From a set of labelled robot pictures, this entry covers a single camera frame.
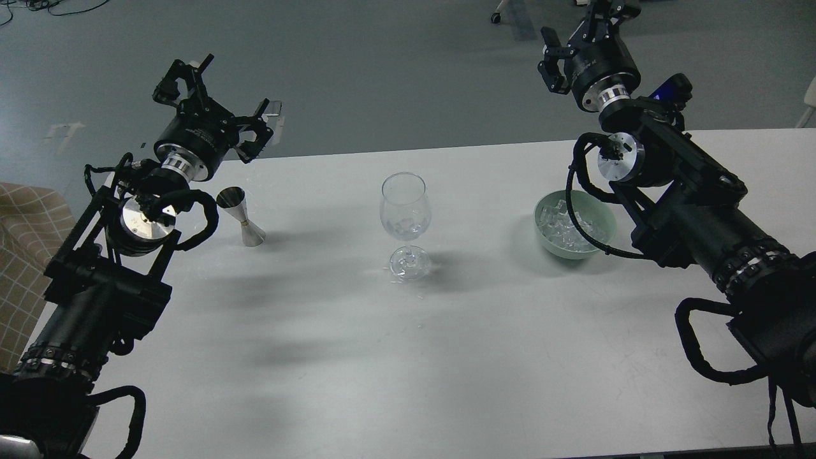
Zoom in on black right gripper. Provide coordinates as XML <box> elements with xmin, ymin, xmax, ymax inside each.
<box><xmin>538</xmin><ymin>1</ymin><xmax>641</xmax><ymax>113</ymax></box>

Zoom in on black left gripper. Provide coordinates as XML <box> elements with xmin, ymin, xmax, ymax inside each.
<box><xmin>152</xmin><ymin>54</ymin><xmax>273</xmax><ymax>183</ymax></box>

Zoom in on steel cocktail jigger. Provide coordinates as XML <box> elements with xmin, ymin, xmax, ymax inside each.
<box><xmin>215</xmin><ymin>186</ymin><xmax>267</xmax><ymax>247</ymax></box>

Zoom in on clear ice cube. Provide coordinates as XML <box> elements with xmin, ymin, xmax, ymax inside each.
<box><xmin>393</xmin><ymin>219</ymin><xmax>416</xmax><ymax>235</ymax></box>

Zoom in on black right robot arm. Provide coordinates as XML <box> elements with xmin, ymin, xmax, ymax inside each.
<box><xmin>538</xmin><ymin>1</ymin><xmax>815</xmax><ymax>458</ymax></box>

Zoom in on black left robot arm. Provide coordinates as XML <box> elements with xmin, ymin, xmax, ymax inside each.
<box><xmin>2</xmin><ymin>55</ymin><xmax>282</xmax><ymax>458</ymax></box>

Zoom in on clear ice cubes pile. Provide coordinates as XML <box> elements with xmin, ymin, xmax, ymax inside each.
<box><xmin>538</xmin><ymin>198</ymin><xmax>611</xmax><ymax>255</ymax></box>

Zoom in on clear wine glass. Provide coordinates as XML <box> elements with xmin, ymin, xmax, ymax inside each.
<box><xmin>379</xmin><ymin>171</ymin><xmax>432</xmax><ymax>282</ymax></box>

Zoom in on green bowl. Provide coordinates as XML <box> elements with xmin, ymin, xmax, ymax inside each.
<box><xmin>533</xmin><ymin>191</ymin><xmax>617</xmax><ymax>259</ymax></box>

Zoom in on tan checkered chair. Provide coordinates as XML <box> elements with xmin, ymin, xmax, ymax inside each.
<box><xmin>1</xmin><ymin>182</ymin><xmax>75</xmax><ymax>374</ymax></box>

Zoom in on white chair part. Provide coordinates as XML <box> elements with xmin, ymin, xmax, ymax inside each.
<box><xmin>794</xmin><ymin>76</ymin><xmax>816</xmax><ymax>129</ymax></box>

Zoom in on black floor cables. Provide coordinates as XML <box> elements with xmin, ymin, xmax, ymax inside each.
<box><xmin>0</xmin><ymin>0</ymin><xmax>110</xmax><ymax>27</ymax></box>

